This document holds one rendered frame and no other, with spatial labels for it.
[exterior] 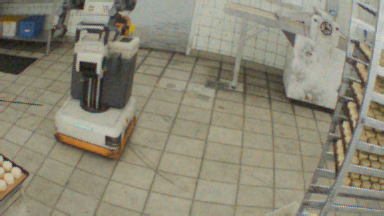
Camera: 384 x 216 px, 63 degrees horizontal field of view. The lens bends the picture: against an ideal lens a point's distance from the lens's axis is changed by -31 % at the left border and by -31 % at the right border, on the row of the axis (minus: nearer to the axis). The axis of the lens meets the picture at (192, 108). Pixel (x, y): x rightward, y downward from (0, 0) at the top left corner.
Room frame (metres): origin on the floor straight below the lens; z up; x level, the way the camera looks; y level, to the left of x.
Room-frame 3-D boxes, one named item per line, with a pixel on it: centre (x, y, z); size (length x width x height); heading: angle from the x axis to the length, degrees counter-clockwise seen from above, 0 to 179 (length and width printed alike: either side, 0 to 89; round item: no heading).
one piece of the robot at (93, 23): (2.62, 0.77, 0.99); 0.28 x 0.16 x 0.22; 87
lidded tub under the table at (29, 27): (5.04, 2.70, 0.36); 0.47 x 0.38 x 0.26; 179
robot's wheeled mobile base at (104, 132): (2.91, 0.76, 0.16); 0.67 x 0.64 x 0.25; 177
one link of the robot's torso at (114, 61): (2.74, 0.70, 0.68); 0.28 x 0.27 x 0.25; 87
